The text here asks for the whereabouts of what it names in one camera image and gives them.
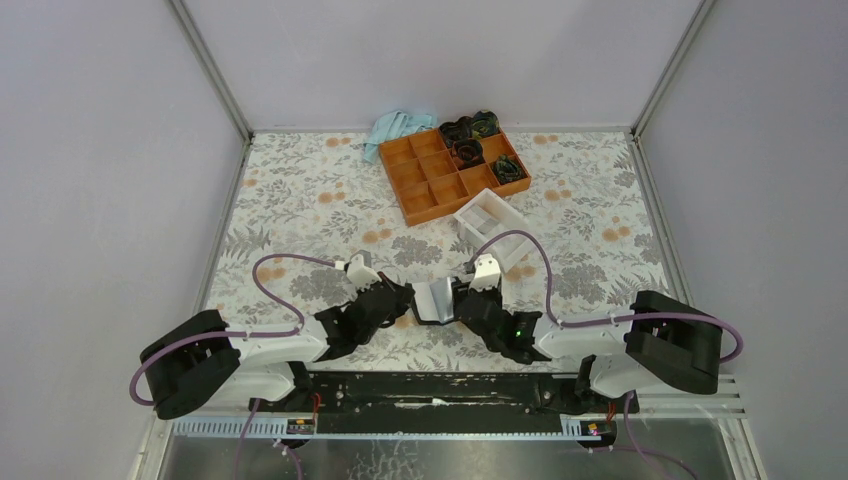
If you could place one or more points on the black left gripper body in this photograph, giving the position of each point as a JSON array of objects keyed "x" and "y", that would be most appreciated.
[{"x": 364, "y": 338}]

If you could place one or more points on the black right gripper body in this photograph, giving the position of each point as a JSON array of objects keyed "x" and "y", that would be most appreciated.
[{"x": 494, "y": 294}]

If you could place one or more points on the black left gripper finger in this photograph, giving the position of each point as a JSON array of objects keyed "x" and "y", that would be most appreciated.
[
  {"x": 399, "y": 291},
  {"x": 399, "y": 311}
]

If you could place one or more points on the black leather card holder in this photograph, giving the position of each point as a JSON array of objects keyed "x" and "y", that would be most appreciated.
[{"x": 433, "y": 302}]

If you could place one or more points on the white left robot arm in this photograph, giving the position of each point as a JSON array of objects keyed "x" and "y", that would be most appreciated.
[{"x": 205, "y": 360}]

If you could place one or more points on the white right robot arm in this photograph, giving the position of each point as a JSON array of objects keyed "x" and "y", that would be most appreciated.
[{"x": 657, "y": 341}]

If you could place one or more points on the orange compartment tray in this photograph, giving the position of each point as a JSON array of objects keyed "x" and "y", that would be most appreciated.
[{"x": 427, "y": 183}]

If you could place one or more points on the floral patterned table mat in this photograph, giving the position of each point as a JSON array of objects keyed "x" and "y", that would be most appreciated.
[{"x": 309, "y": 198}]

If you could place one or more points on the dark rolled sock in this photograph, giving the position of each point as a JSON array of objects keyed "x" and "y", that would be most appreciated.
[
  {"x": 484, "y": 124},
  {"x": 454, "y": 131},
  {"x": 507, "y": 169},
  {"x": 467, "y": 153}
]

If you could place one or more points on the light blue cloth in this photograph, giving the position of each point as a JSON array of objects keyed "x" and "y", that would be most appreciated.
[{"x": 392, "y": 126}]

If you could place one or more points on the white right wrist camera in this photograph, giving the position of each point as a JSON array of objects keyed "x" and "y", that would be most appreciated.
[{"x": 487, "y": 273}]

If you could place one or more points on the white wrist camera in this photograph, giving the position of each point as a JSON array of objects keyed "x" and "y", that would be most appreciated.
[
  {"x": 359, "y": 271},
  {"x": 487, "y": 273}
]

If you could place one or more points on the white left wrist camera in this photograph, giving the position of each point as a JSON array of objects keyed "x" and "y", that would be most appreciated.
[{"x": 359, "y": 271}]

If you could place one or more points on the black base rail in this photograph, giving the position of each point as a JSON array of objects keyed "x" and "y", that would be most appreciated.
[{"x": 432, "y": 403}]

